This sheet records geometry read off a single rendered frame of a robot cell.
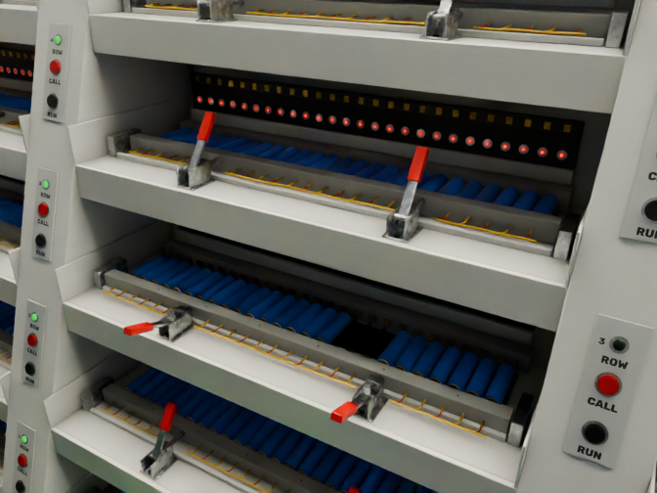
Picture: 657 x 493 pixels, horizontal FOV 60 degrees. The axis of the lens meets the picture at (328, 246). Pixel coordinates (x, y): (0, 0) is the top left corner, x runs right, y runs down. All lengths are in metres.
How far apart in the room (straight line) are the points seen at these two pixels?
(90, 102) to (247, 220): 0.29
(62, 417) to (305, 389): 0.41
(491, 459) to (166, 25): 0.57
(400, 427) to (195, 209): 0.33
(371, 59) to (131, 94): 0.40
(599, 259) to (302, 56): 0.34
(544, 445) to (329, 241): 0.27
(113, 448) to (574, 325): 0.61
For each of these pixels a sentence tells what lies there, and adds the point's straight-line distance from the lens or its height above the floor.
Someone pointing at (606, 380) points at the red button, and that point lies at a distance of 0.52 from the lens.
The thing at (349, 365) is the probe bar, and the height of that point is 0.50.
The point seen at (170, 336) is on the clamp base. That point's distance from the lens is 0.72.
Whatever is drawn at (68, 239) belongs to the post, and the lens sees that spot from 0.83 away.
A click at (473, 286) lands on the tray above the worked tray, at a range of 0.53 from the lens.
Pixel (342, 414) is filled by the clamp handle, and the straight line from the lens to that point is 0.54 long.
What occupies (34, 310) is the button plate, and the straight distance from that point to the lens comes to 0.89.
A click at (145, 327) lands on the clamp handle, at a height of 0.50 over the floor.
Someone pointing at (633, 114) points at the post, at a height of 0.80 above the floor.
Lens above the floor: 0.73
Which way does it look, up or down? 10 degrees down
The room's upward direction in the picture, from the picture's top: 10 degrees clockwise
